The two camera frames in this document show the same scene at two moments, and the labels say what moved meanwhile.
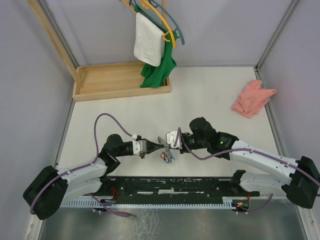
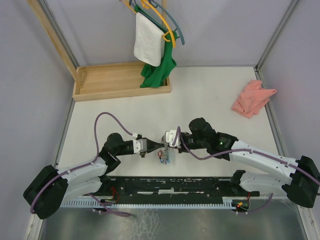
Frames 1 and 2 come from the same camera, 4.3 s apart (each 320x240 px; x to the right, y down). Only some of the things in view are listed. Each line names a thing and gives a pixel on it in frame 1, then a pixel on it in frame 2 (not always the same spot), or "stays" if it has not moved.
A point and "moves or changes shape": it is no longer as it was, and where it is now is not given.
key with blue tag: x=169 y=155 moves or changes shape
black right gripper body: x=193 y=143 stays
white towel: x=149 y=46 stays
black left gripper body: x=142 y=155 stays
